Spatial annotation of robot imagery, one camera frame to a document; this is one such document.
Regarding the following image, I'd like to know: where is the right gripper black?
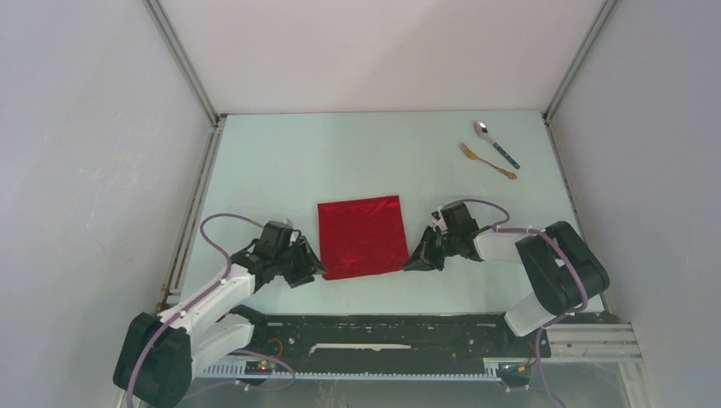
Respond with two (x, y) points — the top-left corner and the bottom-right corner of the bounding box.
(402, 224), (459, 271)

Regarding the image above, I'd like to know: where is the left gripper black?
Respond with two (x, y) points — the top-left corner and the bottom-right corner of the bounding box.
(274, 235), (327, 288)

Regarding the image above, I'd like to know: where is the red cloth napkin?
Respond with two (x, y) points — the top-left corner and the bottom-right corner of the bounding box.
(317, 195), (409, 281)

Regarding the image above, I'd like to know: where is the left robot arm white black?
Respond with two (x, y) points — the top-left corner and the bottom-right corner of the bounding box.
(112, 221), (327, 407)

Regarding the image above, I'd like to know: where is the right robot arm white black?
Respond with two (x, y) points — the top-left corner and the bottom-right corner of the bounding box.
(402, 199), (610, 355)

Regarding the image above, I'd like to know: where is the gold fork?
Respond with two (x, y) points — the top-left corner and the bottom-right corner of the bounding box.
(458, 143), (518, 180)

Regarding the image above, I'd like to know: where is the left corner aluminium profile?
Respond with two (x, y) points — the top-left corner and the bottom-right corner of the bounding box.
(145, 1), (225, 310)

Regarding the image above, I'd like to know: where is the corner aluminium profile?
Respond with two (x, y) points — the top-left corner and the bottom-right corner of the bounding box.
(145, 1), (225, 310)
(542, 0), (621, 305)

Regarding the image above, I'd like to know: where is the right corner aluminium profile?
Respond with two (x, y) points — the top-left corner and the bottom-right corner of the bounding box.
(542, 0), (621, 305)

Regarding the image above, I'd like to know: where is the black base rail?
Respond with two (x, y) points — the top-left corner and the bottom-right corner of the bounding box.
(246, 314), (551, 378)

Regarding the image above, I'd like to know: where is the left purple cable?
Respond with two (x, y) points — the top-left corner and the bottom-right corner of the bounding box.
(124, 212), (266, 408)

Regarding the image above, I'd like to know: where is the silver spoon blue handle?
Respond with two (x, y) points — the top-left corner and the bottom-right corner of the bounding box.
(474, 121), (520, 170)

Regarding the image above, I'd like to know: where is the aluminium frame rail front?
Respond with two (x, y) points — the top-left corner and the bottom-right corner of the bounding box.
(194, 322), (641, 388)

